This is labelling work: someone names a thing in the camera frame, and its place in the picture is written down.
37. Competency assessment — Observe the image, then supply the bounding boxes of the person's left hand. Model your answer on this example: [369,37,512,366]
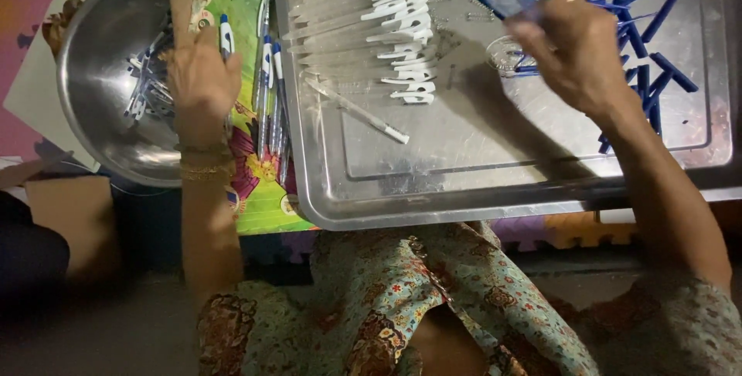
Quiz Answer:
[164,27,243,140]

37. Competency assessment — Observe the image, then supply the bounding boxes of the person's right hand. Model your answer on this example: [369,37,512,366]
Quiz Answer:
[503,0,640,117]

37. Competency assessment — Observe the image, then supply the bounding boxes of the blue capped white pen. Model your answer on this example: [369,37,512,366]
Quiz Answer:
[218,14,235,61]

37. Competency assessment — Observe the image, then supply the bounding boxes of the heap of assembled pens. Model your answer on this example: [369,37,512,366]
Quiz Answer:
[123,14,178,123]

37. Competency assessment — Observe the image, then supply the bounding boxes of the pile of blue pen parts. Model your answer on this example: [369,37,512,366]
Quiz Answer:
[468,0,700,155]

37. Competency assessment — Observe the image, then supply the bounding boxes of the row of finished pens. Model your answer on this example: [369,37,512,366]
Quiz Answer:
[250,0,292,187]

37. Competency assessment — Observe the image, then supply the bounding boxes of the clear round plastic lid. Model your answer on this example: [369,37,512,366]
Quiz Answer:
[485,35,529,73]

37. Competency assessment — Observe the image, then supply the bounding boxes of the gold bangles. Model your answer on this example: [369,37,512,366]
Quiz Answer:
[175,142,238,183]

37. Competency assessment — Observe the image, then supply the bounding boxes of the steel bowl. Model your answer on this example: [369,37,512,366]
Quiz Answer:
[56,0,187,189]

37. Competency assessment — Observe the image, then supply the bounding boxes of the scatter of small metal springs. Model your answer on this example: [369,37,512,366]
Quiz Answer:
[428,0,514,63]

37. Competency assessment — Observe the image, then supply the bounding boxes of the large steel tray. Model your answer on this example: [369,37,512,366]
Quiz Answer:
[271,0,742,232]

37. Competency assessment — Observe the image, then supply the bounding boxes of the clear barrel with white tip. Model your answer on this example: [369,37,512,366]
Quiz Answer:
[304,77,411,146]

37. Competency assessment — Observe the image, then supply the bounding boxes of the white printed board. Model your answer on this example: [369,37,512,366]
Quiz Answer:
[2,0,109,173]

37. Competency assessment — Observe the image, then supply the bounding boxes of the row of clear clipped barrels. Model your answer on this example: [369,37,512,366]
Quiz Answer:
[286,0,439,106]

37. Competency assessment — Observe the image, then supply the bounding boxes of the brown cardboard box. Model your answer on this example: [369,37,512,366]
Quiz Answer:
[0,155,119,275]

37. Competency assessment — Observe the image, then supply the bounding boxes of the floral patterned garment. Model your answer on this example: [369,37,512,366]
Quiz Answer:
[196,221,742,376]

